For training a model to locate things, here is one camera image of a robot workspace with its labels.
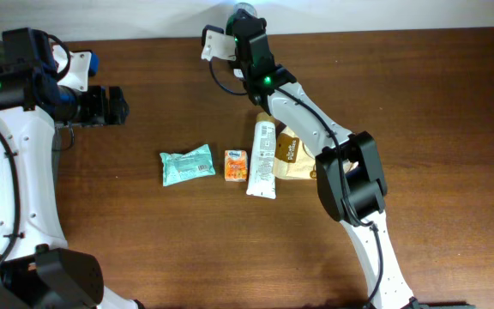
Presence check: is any teal snack packet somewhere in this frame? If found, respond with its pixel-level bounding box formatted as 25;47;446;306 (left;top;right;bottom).
160;144;216;187

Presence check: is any orange Kleenex tissue pack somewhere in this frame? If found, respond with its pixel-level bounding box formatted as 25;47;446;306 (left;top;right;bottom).
224;150;249;182

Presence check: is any brown glutinous rice bag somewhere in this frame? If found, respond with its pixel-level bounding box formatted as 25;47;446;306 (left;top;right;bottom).
271;125;355;181

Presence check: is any white tube with cork cap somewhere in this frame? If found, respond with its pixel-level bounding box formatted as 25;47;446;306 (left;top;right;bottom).
246;112;276;199

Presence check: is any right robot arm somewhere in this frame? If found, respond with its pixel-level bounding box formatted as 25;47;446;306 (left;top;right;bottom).
226;3;420;308

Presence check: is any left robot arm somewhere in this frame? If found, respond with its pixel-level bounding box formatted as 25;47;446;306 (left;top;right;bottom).
0;27;140;308

